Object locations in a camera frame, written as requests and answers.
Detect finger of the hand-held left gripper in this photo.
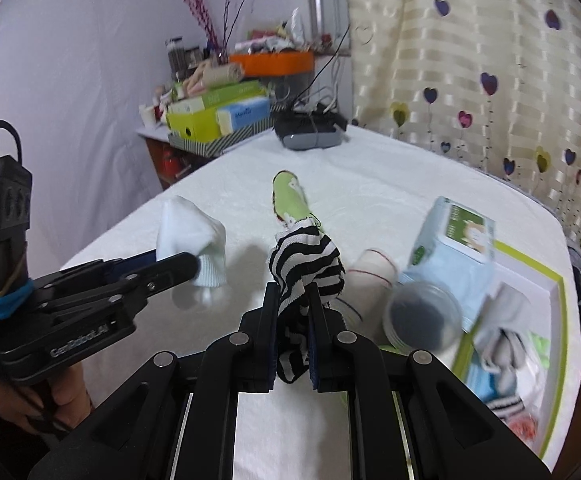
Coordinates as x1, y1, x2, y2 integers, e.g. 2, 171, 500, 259
34, 251, 200, 322
59, 251, 161, 283

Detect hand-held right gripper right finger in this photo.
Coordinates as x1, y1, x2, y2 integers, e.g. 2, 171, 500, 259
307, 281, 554, 480

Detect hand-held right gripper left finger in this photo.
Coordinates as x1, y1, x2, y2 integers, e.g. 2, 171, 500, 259
28, 281, 280, 480

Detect pale blue white sock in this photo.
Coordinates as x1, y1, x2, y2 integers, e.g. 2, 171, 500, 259
157, 196, 228, 307

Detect black white striped sock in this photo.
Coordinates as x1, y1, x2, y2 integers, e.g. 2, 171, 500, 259
484, 394, 526, 417
268, 224, 346, 385

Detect light grey sock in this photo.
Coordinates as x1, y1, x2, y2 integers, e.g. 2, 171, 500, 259
473, 282, 532, 382

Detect white tray with green edge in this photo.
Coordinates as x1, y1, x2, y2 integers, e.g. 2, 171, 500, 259
440, 239, 581, 472

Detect person's left hand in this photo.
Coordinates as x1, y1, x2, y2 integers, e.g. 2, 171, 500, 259
0, 359, 94, 437

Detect wooden shelf unit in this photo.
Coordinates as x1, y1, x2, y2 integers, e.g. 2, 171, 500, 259
138, 127, 207, 191

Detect cream sock with red stripes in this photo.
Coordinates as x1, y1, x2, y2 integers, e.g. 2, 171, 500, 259
334, 246, 399, 323

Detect clear jar with dark lid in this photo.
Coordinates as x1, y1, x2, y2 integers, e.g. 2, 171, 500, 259
382, 280, 464, 352

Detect striped cardboard tray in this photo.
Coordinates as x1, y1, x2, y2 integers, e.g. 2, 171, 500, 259
168, 120, 276, 157

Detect green and white sock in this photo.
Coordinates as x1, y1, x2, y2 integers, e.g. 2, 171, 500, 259
269, 170, 317, 228

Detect lime green box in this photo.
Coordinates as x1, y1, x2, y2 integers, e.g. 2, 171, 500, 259
165, 97, 271, 142

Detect light blue cloth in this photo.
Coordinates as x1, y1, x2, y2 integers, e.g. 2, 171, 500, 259
464, 364, 497, 402

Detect blue tissue pack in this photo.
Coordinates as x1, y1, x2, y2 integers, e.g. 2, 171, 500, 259
216, 97, 272, 136

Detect green and white flat box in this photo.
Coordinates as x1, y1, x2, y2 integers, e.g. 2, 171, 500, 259
170, 80, 271, 116

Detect pale blue wipes pack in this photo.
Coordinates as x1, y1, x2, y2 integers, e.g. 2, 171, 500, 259
401, 195, 499, 332

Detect pink plush cloth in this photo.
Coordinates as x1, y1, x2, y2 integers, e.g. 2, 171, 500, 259
183, 62, 212, 96

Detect grey black headset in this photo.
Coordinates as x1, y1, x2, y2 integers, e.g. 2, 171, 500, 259
274, 109, 349, 151

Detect beige fabric roll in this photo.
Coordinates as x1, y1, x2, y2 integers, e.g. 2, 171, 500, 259
205, 62, 244, 86

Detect glass jar with dark lid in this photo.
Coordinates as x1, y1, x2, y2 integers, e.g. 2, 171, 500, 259
166, 36, 186, 81

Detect pink patterned sock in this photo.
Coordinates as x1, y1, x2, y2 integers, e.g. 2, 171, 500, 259
511, 414, 542, 438

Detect orange box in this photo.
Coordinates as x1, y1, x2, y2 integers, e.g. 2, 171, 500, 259
229, 51, 316, 79

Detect pile of colourful packets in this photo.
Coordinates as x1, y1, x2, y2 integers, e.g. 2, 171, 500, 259
235, 7, 316, 54

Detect pink flower branches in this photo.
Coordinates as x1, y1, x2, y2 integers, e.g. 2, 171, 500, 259
168, 0, 266, 57

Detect heart print curtain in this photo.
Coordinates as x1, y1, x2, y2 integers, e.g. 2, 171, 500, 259
343, 0, 581, 281

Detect white cable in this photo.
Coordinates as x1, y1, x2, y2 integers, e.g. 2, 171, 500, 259
319, 54, 344, 112

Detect black cable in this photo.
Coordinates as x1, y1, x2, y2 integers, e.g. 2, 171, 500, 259
290, 24, 352, 112

